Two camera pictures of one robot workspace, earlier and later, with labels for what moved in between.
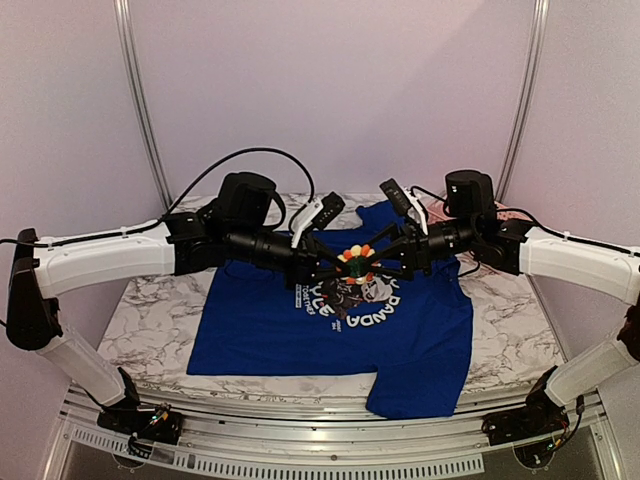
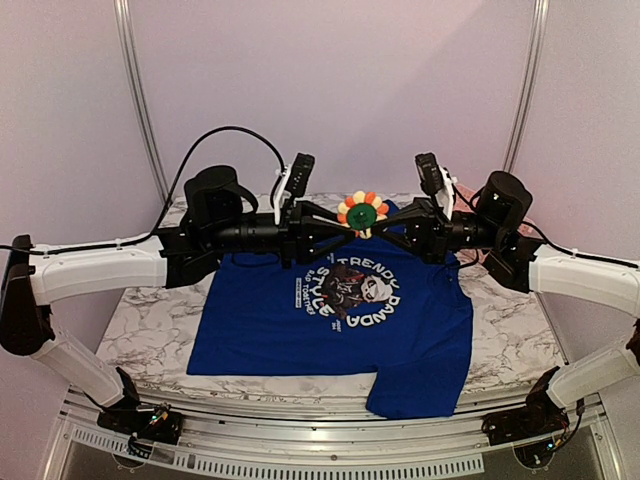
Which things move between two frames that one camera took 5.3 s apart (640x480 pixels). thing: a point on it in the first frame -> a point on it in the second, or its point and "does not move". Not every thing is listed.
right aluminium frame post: (532, 89) does not move
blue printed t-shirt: (360, 302) does not move
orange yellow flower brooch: (358, 265) -> (361, 211)
